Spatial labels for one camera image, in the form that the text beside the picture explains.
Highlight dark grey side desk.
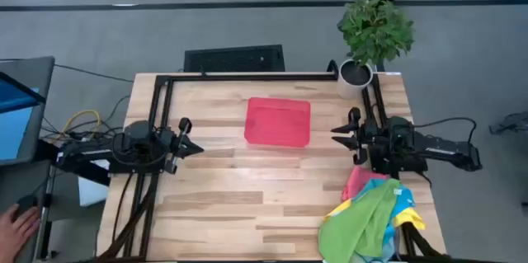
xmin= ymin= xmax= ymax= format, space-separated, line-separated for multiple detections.
xmin=0 ymin=159 xmax=54 ymax=263

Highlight thin black floor cable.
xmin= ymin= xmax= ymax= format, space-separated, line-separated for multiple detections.
xmin=53 ymin=63 xmax=135 ymax=84

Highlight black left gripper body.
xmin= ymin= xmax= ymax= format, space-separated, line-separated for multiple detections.
xmin=156 ymin=117 xmax=193 ymax=175

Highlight bright green microfiber towel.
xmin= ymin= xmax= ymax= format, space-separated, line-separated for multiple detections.
xmin=318 ymin=178 xmax=401 ymax=263

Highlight bright blue microfiber towel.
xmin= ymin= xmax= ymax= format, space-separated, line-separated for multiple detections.
xmin=358 ymin=177 xmax=416 ymax=258

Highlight black mesh computer case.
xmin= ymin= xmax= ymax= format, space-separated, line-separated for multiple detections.
xmin=183 ymin=44 xmax=286 ymax=73

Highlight white box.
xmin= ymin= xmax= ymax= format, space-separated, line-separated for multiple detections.
xmin=78 ymin=157 xmax=111 ymax=208

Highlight grey monitor with blue screen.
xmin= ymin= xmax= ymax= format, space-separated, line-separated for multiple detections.
xmin=0 ymin=55 xmax=56 ymax=168

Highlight yellow cable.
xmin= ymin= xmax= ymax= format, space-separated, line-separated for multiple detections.
xmin=61 ymin=109 xmax=101 ymax=141

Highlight green leafy plant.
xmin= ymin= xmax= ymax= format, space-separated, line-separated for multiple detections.
xmin=337 ymin=0 xmax=416 ymax=66

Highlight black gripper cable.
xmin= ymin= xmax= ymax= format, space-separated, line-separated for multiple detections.
xmin=412 ymin=116 xmax=479 ymax=145

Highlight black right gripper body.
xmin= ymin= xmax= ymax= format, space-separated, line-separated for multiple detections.
xmin=348 ymin=107 xmax=385 ymax=167

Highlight person's hand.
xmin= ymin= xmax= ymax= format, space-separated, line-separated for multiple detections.
xmin=0 ymin=203 xmax=41 ymax=263

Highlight black tangled cables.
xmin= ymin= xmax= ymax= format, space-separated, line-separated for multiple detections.
xmin=488 ymin=110 xmax=528 ymax=135

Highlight yellow microfiber towel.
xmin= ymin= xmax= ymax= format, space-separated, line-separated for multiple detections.
xmin=323 ymin=199 xmax=427 ymax=231

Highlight red plastic tray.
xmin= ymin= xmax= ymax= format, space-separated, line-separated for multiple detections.
xmin=243 ymin=96 xmax=312 ymax=148

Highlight pink microfiber towel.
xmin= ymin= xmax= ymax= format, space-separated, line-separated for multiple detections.
xmin=341 ymin=166 xmax=391 ymax=203

